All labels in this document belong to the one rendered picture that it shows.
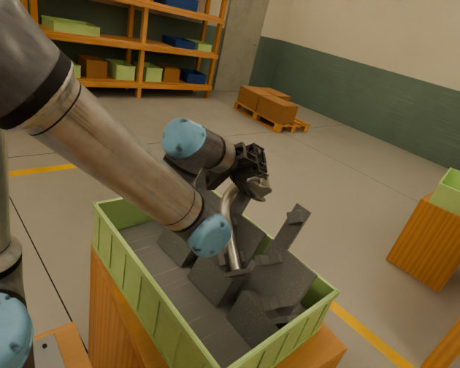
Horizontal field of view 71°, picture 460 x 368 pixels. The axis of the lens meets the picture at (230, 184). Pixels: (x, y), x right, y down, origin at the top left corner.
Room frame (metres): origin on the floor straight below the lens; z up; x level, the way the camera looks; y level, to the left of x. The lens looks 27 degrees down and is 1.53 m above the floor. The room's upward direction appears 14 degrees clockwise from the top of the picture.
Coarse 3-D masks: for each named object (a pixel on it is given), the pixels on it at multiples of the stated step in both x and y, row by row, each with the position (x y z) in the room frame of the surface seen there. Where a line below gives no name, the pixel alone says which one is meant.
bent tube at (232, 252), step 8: (232, 184) 0.80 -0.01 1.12; (264, 184) 0.76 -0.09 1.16; (224, 192) 0.80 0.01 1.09; (232, 192) 0.79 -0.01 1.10; (224, 200) 0.78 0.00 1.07; (224, 208) 0.77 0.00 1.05; (224, 216) 0.76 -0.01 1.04; (232, 232) 0.73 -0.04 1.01; (232, 240) 0.71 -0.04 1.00; (232, 248) 0.69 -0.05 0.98; (232, 256) 0.68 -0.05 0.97; (232, 264) 0.66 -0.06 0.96; (240, 264) 0.67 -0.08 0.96
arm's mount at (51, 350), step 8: (48, 336) 0.40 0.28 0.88; (40, 344) 0.38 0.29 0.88; (48, 344) 0.38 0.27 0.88; (56, 344) 0.39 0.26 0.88; (40, 352) 0.37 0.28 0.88; (48, 352) 0.37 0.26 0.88; (56, 352) 0.37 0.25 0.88; (40, 360) 0.35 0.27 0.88; (48, 360) 0.36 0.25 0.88; (56, 360) 0.36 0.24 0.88
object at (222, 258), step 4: (232, 216) 0.78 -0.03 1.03; (232, 220) 0.77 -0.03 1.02; (236, 220) 0.78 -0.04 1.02; (232, 224) 0.76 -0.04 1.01; (236, 224) 0.77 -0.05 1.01; (240, 252) 0.71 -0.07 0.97; (220, 256) 0.68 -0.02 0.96; (224, 256) 0.68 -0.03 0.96; (240, 256) 0.70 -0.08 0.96; (244, 256) 0.71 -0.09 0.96; (220, 260) 0.68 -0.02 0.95; (224, 260) 0.67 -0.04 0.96; (228, 260) 0.68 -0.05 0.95; (240, 260) 0.69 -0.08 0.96; (244, 260) 0.70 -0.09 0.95; (220, 264) 0.67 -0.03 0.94; (224, 264) 0.67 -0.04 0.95; (228, 264) 0.68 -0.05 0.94
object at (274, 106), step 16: (240, 96) 5.98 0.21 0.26; (256, 96) 5.66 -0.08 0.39; (272, 96) 5.73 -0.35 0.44; (288, 96) 6.12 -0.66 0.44; (256, 112) 5.58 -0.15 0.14; (272, 112) 5.32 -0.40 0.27; (288, 112) 5.32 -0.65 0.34; (272, 128) 5.31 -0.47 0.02; (288, 128) 5.46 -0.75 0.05; (304, 128) 5.65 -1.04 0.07
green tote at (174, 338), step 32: (96, 224) 0.75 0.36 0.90; (128, 224) 0.85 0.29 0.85; (256, 224) 0.88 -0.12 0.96; (128, 256) 0.61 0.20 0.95; (128, 288) 0.61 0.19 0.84; (160, 288) 0.52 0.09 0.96; (320, 288) 0.68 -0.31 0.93; (160, 320) 0.50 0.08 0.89; (320, 320) 0.64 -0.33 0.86; (160, 352) 0.49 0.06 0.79; (192, 352) 0.42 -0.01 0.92; (256, 352) 0.43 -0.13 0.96; (288, 352) 0.56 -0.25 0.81
